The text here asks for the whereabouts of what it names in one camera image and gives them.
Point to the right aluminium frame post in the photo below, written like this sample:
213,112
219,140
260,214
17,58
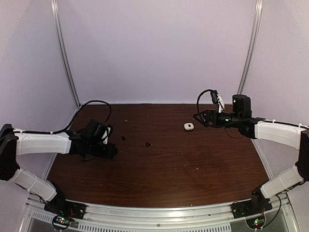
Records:
257,18

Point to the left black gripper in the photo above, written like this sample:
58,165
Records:
109,153

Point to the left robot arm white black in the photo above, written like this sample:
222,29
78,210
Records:
92,140

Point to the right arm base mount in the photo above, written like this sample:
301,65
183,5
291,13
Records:
251,205

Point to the left aluminium frame post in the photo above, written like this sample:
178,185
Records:
63,52

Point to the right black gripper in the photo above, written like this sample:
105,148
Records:
207,114

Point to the front aluminium rail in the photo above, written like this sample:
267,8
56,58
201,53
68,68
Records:
206,218

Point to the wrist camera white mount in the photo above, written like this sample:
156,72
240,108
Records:
107,134
217,100

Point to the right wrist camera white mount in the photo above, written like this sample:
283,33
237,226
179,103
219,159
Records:
217,100

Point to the white charging case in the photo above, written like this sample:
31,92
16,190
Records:
188,126

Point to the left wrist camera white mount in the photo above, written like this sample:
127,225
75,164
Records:
107,134

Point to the circuit board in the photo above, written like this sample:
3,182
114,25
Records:
255,222
60,223

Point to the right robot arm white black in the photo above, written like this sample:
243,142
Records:
295,136

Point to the aluminium frame post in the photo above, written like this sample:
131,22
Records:
257,18
63,52

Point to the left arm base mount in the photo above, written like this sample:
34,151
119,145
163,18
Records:
61,206

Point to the right circuit board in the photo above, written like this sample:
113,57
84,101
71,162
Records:
255,222

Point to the left circuit board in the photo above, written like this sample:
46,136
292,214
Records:
60,223

